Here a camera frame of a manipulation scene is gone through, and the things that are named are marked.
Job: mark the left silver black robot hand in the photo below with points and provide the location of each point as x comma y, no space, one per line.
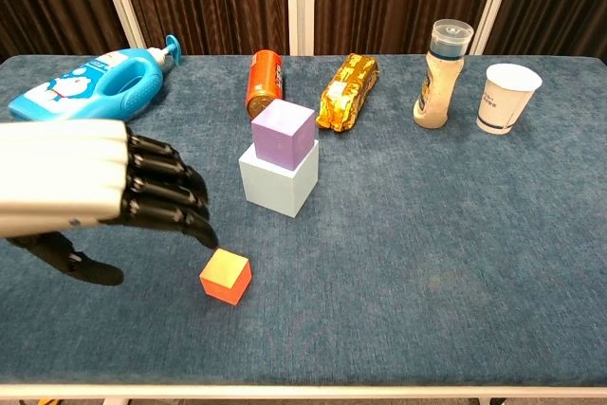
61,172

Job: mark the small orange block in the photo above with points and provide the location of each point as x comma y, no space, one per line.
225,277

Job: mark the purple block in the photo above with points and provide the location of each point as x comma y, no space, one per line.
280,139

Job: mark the blue detergent pump bottle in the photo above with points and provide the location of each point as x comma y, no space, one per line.
71,87

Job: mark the large white cube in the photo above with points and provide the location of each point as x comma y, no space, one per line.
270,187

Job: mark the orange drink can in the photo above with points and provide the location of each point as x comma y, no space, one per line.
264,78

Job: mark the gold foil snack package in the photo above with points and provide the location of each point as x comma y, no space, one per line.
348,92

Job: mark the blue table mat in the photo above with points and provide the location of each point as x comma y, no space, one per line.
403,234

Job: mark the seasoning bottle with clear cap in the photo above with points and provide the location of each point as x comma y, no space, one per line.
438,87

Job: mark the white paper cup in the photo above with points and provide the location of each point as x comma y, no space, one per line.
502,101

